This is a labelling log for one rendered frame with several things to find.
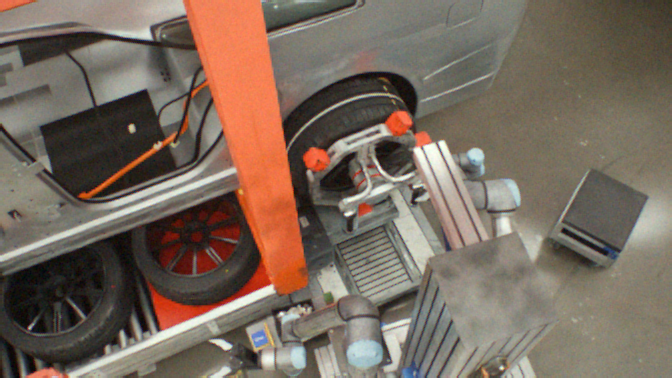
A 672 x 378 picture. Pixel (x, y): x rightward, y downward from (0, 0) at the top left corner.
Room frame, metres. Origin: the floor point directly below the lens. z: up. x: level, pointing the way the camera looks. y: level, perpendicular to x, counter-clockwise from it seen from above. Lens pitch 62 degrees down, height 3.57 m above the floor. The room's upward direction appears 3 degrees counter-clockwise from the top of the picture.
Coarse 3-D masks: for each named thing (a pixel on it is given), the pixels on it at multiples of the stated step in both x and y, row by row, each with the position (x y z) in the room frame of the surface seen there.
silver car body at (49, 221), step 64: (64, 0) 1.60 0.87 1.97; (128, 0) 1.63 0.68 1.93; (320, 0) 1.77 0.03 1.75; (384, 0) 1.83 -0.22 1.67; (448, 0) 1.91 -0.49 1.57; (512, 0) 2.03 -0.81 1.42; (0, 64) 2.33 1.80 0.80; (64, 64) 2.18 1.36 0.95; (128, 64) 2.18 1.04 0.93; (192, 64) 2.09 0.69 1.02; (320, 64) 1.69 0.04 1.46; (384, 64) 1.80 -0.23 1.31; (448, 64) 1.93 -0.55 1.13; (0, 128) 1.32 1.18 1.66; (64, 128) 1.89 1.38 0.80; (128, 128) 1.87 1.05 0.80; (192, 128) 1.84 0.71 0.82; (0, 192) 1.22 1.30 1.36; (64, 192) 1.31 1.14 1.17; (128, 192) 1.40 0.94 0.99; (192, 192) 1.44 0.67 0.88; (0, 256) 1.14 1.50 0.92
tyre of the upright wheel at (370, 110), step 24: (312, 96) 1.76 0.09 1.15; (336, 96) 1.74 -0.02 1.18; (384, 96) 1.77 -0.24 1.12; (288, 120) 1.71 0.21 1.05; (336, 120) 1.62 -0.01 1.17; (360, 120) 1.61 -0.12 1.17; (384, 120) 1.65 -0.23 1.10; (288, 144) 1.62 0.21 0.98; (312, 144) 1.54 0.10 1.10; (384, 168) 1.66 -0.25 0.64
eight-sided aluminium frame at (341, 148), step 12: (372, 132) 1.58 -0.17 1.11; (384, 132) 1.57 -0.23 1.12; (408, 132) 1.66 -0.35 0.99; (336, 144) 1.53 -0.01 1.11; (348, 144) 1.54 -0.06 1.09; (360, 144) 1.52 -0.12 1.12; (372, 144) 1.54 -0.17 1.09; (408, 144) 1.61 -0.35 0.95; (336, 156) 1.48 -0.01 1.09; (324, 168) 1.45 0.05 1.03; (396, 168) 1.64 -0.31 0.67; (312, 180) 1.43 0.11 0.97; (312, 192) 1.43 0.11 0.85; (324, 192) 1.50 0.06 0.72; (336, 192) 1.53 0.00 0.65; (348, 192) 1.54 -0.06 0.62; (324, 204) 1.45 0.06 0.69; (336, 204) 1.47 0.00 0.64
